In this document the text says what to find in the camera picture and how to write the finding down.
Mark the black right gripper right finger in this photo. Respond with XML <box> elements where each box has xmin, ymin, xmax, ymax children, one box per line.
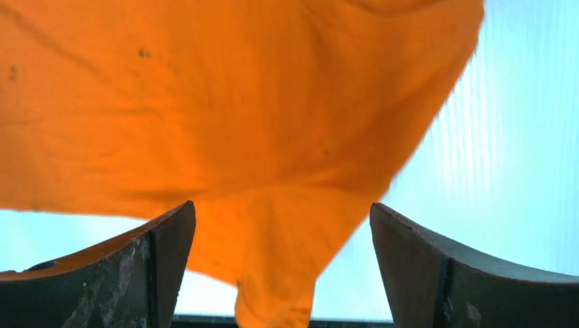
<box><xmin>369</xmin><ymin>203</ymin><xmax>578</xmax><ymax>328</ymax></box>

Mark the orange t-shirt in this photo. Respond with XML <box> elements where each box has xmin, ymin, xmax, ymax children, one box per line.
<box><xmin>1</xmin><ymin>1</ymin><xmax>484</xmax><ymax>327</ymax></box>

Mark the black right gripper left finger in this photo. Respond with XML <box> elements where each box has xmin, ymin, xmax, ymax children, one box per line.
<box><xmin>1</xmin><ymin>201</ymin><xmax>196</xmax><ymax>328</ymax></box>

